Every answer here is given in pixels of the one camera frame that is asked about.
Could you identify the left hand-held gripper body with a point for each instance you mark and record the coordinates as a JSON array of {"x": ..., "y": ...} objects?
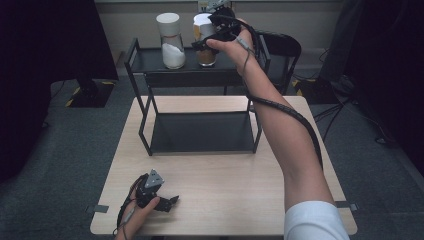
[{"x": 148, "y": 190}]

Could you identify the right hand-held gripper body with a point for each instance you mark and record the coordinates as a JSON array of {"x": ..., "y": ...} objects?
[{"x": 224, "y": 21}]

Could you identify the brown powder jar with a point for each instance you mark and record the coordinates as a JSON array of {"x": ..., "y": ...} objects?
[{"x": 204, "y": 30}]

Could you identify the white powder jar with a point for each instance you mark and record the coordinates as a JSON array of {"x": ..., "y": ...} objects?
[{"x": 171, "y": 43}]

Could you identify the black two-tier metal rack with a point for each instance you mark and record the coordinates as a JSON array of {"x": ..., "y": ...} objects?
[{"x": 201, "y": 133}]

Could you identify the person's left hand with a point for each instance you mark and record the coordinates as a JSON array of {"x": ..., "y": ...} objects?
[{"x": 136, "y": 220}]

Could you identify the person's right hand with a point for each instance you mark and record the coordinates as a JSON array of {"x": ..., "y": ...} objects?
[{"x": 238, "y": 50}]

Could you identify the grey tape strip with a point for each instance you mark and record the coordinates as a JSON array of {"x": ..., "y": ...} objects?
[
  {"x": 348, "y": 205},
  {"x": 98, "y": 209}
]

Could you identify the black chair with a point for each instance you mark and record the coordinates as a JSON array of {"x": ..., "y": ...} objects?
[{"x": 283, "y": 46}]

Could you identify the black stand base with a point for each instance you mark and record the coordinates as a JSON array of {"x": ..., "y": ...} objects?
[
  {"x": 91, "y": 95},
  {"x": 316, "y": 91}
]

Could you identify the white sleeve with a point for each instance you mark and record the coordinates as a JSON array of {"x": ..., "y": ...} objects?
[{"x": 315, "y": 221}]

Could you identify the dark curtain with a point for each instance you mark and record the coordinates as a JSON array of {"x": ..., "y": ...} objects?
[
  {"x": 393, "y": 66},
  {"x": 40, "y": 66}
]

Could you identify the white wall outlet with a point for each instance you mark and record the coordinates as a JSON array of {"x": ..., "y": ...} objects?
[{"x": 202, "y": 5}]

